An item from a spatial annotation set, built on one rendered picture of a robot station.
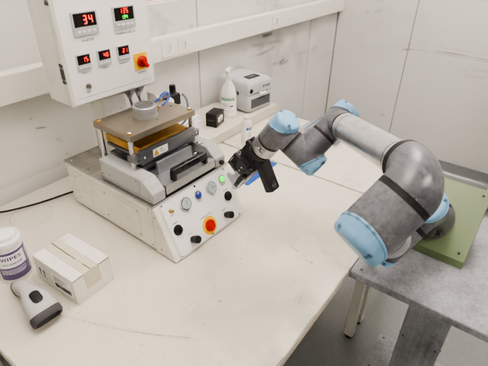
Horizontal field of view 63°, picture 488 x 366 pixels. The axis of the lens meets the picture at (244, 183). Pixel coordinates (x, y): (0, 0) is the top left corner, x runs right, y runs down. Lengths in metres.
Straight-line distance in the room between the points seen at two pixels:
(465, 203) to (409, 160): 0.64
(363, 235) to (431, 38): 2.65
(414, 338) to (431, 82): 2.17
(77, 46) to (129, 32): 0.19
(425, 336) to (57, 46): 1.51
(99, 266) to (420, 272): 0.94
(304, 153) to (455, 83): 2.34
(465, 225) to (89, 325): 1.12
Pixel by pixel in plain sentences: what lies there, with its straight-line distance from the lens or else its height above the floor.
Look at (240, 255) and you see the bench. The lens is 1.27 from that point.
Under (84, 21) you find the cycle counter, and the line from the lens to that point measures 1.31.
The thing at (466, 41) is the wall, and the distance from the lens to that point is 3.27.
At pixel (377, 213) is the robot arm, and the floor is 1.18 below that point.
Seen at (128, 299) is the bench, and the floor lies 0.75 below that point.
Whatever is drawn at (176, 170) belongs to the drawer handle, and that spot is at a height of 1.01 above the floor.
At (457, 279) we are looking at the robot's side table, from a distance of 1.36.
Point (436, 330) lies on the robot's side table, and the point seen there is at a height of 0.47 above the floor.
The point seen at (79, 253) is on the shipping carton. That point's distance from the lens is 1.22.
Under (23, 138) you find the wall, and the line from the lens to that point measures 1.68.
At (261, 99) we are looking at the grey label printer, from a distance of 2.19.
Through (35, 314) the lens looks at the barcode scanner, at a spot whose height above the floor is 0.80.
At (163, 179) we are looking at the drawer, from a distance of 1.24.
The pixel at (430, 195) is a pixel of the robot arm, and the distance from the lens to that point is 0.78.
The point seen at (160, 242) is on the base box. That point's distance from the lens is 1.25.
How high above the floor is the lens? 1.61
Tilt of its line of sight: 32 degrees down
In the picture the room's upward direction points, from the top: 1 degrees clockwise
